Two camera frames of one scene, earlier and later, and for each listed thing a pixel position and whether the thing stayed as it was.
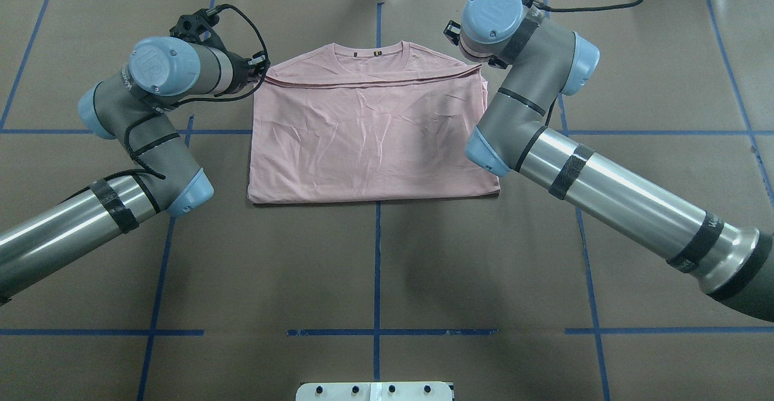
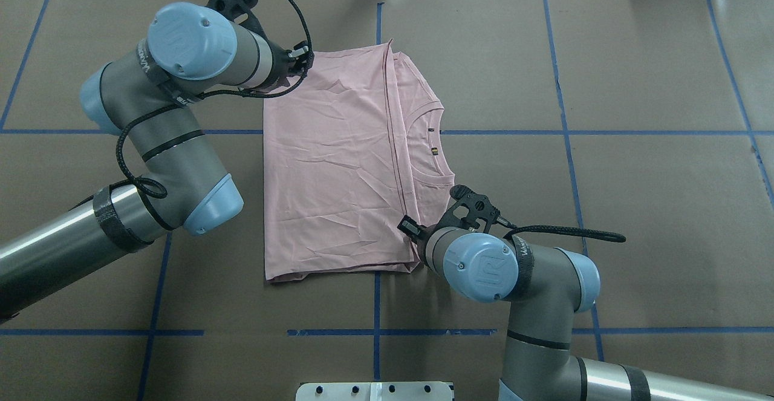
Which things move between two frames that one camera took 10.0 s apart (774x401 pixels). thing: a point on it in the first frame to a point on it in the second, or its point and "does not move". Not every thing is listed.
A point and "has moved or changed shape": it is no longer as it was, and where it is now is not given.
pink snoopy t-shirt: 368,121 has moved or changed shape
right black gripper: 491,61 to 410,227
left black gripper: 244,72 to 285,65
